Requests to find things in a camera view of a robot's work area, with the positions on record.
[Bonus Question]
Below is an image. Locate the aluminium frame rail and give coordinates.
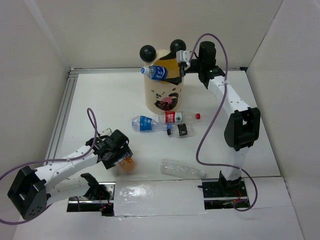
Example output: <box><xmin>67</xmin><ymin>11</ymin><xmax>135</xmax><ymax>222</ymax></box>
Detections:
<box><xmin>46</xmin><ymin>70</ymin><xmax>79</xmax><ymax>159</ymax></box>

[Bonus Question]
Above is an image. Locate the orange juice bottle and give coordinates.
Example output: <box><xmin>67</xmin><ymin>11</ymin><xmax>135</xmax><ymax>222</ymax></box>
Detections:
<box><xmin>118</xmin><ymin>157</ymin><xmax>137</xmax><ymax>174</ymax></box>

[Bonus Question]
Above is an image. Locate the red label clear bottle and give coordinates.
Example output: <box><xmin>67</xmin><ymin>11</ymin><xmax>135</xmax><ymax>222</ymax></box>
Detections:
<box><xmin>158</xmin><ymin>111</ymin><xmax>201</xmax><ymax>124</ymax></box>

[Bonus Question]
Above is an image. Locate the blue label white cap bottle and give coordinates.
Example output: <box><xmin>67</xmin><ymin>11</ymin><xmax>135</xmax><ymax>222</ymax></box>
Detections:
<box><xmin>140</xmin><ymin>65</ymin><xmax>168</xmax><ymax>81</ymax></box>

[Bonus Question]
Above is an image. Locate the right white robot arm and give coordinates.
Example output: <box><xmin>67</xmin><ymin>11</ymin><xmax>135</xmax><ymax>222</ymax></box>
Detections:
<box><xmin>163</xmin><ymin>39</ymin><xmax>261</xmax><ymax>196</ymax></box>

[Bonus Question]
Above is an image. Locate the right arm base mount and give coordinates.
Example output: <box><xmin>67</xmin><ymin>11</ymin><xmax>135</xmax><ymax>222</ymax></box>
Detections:
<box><xmin>197</xmin><ymin>172</ymin><xmax>251</xmax><ymax>210</ymax></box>

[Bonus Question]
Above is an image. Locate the cream bin with black ears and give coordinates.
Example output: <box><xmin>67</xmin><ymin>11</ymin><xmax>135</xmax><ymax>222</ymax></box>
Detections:
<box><xmin>139</xmin><ymin>39</ymin><xmax>186</xmax><ymax>114</ymax></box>

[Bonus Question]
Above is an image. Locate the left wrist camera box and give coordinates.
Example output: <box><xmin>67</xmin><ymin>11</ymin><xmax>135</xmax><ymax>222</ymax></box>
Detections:
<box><xmin>99</xmin><ymin>128</ymin><xmax>113</xmax><ymax>138</ymax></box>

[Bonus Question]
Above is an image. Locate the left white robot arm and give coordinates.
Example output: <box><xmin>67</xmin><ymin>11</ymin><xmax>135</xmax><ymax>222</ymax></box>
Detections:
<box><xmin>7</xmin><ymin>128</ymin><xmax>133</xmax><ymax>221</ymax></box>

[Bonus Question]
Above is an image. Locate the clear unlabelled plastic bottle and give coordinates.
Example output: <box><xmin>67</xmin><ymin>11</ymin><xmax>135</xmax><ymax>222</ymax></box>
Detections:
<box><xmin>160</xmin><ymin>159</ymin><xmax>206</xmax><ymax>179</ymax></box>

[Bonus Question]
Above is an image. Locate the black label black cap bottle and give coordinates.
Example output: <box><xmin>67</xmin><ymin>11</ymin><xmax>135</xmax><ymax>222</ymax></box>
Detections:
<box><xmin>166</xmin><ymin>123</ymin><xmax>195</xmax><ymax>138</ymax></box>

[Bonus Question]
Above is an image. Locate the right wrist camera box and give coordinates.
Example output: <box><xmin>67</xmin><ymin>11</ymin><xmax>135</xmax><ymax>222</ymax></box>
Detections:
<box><xmin>176</xmin><ymin>50</ymin><xmax>192</xmax><ymax>64</ymax></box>

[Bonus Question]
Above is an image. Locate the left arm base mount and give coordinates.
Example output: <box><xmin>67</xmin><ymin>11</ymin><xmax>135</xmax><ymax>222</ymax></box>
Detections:
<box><xmin>66</xmin><ymin>173</ymin><xmax>116</xmax><ymax>217</ymax></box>

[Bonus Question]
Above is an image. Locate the blue label crushed bottle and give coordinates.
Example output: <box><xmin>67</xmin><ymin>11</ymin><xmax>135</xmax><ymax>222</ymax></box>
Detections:
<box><xmin>131</xmin><ymin>115</ymin><xmax>173</xmax><ymax>133</ymax></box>

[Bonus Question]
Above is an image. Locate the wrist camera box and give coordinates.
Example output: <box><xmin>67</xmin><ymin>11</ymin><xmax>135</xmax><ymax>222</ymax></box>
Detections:
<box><xmin>99</xmin><ymin>128</ymin><xmax>113</xmax><ymax>138</ymax></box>
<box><xmin>176</xmin><ymin>50</ymin><xmax>192</xmax><ymax>64</ymax></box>

